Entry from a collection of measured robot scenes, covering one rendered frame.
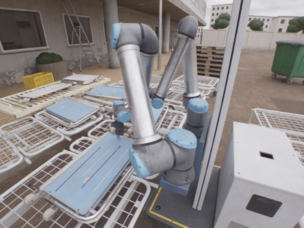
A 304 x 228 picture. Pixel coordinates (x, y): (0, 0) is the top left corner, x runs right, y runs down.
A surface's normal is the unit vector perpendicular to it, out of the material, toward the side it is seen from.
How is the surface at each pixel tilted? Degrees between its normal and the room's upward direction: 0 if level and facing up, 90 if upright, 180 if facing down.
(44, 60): 73
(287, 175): 0
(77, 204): 5
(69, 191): 5
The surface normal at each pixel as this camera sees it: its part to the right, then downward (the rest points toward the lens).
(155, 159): 0.36, -0.07
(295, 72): -0.05, 0.52
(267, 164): 0.00, -0.89
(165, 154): 0.30, -0.37
